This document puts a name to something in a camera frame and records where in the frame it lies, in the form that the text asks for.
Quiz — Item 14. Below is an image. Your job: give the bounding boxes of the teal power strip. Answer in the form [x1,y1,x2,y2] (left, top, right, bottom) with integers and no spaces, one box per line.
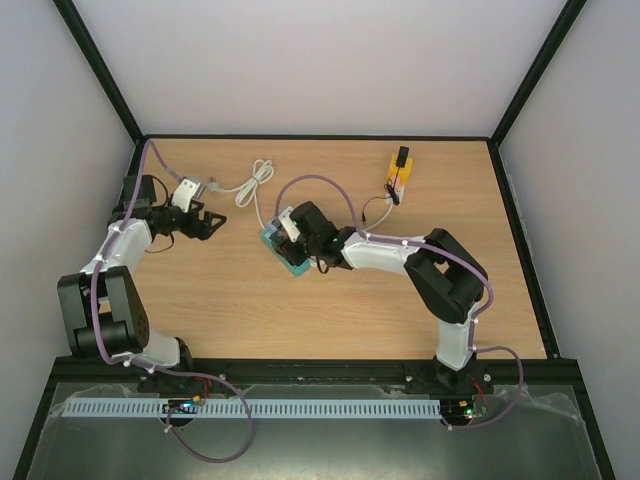
[261,222,310,277]

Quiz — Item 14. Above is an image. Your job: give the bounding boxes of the white teal-strip cord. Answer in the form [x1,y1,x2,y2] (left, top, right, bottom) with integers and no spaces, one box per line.
[204,158,277,229]

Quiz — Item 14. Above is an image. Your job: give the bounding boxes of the white strip cord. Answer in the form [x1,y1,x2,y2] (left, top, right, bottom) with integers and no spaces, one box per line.
[368,199,396,232]

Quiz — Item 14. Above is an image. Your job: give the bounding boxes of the white power strip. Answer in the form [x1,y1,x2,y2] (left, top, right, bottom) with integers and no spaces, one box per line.
[384,183,404,206]

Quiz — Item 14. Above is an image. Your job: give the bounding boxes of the dark green dragon charger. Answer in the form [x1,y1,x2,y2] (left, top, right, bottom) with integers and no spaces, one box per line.
[260,219,289,251]

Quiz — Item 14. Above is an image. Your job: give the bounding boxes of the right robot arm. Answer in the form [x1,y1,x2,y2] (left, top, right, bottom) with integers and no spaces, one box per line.
[263,201,490,394]

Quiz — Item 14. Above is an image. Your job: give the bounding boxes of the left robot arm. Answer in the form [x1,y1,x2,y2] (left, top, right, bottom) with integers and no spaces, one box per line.
[57,175,227,374]

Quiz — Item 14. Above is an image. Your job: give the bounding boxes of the black plug adapter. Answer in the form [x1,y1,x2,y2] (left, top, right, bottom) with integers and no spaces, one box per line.
[394,146,409,169]

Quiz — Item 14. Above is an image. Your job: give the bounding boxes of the yellow cube adapter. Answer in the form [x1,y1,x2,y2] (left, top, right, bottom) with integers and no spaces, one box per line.
[385,155,413,188]

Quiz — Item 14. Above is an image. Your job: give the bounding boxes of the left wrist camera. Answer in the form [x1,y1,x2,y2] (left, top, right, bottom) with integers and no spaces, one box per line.
[171,178,205,212]

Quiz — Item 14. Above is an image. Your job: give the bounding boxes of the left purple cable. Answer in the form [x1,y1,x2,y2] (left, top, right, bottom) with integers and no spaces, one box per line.
[90,139,254,461]

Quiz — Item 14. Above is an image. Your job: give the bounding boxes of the thin black cable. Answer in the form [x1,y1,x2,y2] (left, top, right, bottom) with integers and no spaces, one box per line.
[360,164,404,224]

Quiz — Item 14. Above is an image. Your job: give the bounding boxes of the black frame rail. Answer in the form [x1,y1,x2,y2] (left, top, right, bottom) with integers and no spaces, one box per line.
[47,356,584,391]

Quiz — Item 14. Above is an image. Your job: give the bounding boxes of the light blue cable duct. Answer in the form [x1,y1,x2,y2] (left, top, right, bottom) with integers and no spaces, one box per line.
[62,398,442,420]

